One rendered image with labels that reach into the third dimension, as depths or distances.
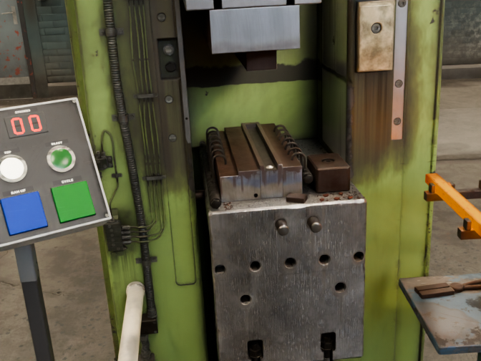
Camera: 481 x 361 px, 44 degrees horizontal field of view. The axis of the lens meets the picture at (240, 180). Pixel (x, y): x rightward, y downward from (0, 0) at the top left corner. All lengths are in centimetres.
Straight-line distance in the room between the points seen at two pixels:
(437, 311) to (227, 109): 87
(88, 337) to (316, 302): 138
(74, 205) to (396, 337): 109
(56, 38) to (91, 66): 628
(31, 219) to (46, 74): 667
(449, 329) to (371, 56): 67
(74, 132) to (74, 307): 169
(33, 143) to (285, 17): 61
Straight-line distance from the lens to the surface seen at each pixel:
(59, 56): 781
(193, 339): 181
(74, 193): 130
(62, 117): 135
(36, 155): 131
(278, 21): 138
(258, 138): 171
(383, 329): 190
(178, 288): 172
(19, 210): 128
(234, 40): 137
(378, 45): 157
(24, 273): 146
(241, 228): 142
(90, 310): 289
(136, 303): 162
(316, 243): 147
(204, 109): 188
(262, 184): 145
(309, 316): 157
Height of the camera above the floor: 146
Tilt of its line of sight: 20 degrees down
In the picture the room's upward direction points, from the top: 3 degrees counter-clockwise
